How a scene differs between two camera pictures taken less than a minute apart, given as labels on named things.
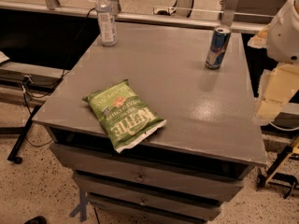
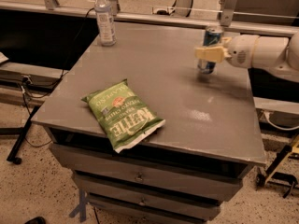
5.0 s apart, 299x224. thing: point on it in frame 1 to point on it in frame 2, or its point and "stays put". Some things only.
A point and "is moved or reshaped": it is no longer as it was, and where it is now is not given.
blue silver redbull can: [218, 48] is moved or reshaped
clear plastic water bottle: [106, 18] stays put
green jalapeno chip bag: [124, 118] stays put
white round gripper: [285, 37] to [242, 51]
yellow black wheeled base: [270, 177] stays put
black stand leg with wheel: [12, 157] stays put
